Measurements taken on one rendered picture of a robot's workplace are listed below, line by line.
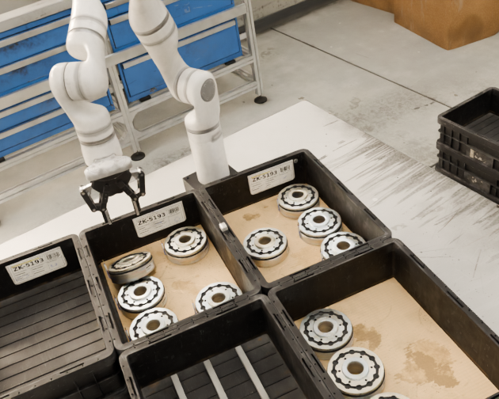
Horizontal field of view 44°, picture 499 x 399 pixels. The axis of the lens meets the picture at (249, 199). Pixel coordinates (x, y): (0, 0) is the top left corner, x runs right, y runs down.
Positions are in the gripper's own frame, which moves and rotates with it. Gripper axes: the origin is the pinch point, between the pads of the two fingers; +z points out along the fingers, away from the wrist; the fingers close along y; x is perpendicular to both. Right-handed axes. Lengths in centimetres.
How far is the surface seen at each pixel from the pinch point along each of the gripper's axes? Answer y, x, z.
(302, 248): -36.0, 11.5, 17.9
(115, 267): 5.2, 0.0, 13.8
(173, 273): -6.6, 3.6, 18.4
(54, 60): 3, -181, 33
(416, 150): -149, -108, 98
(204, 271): -13.3, 6.9, 18.3
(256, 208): -32.3, -8.1, 17.8
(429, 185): -84, -7, 30
